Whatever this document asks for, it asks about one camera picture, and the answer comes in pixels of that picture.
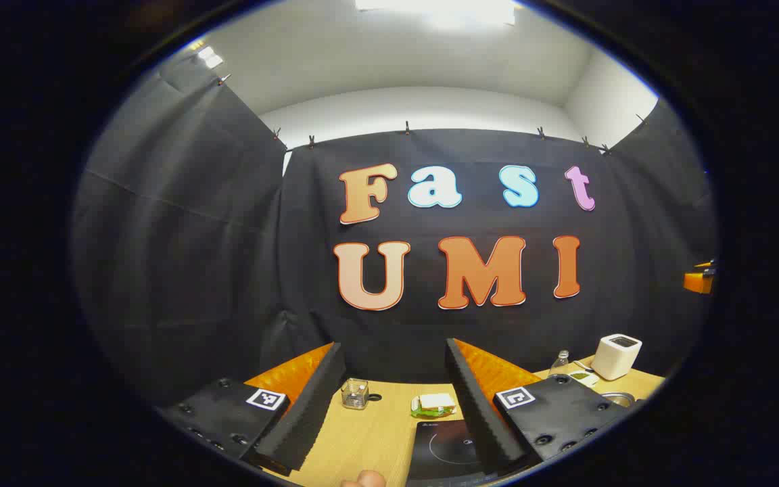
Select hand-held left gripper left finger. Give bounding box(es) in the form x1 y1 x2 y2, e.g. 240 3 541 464
160 342 348 476

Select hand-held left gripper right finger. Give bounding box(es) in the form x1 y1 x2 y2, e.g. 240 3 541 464
445 338 640 474

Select black induction cooktop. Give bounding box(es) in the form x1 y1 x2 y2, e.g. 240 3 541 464
406 419 498 486

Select sandwich on white plate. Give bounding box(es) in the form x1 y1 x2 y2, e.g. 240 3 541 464
411 394 456 419

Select white toaster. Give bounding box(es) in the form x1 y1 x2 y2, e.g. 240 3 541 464
591 333 642 381

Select black backdrop cloth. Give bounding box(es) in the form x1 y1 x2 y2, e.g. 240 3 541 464
72 64 718 413

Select metal wire mesh holder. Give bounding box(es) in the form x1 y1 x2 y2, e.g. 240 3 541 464
341 379 370 410

